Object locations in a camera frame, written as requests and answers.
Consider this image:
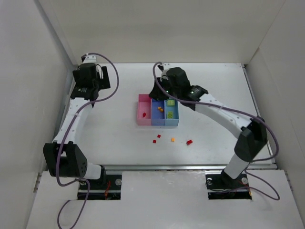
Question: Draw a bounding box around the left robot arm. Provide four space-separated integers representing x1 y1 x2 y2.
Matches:
43 62 110 180

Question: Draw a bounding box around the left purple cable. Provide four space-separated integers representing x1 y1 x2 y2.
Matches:
56 52 120 229

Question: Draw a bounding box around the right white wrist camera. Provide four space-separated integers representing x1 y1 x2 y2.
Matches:
157 62 170 72

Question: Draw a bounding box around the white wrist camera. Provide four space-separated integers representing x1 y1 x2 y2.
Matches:
81 53 97 64
157 62 170 72

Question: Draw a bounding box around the pink container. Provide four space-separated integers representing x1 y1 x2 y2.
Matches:
137 94 152 126

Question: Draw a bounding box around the green lego brick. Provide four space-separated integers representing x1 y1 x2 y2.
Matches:
166 111 173 119
166 100 175 107

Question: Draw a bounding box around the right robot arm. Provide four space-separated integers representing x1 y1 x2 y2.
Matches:
149 63 268 180

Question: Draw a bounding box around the light blue container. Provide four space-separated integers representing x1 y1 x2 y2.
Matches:
164 100 179 126

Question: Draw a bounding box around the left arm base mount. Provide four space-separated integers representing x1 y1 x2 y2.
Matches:
88 174 122 200

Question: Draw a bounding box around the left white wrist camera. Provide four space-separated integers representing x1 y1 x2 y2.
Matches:
81 53 97 64

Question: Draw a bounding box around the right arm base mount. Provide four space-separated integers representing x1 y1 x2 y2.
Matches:
205 173 252 200

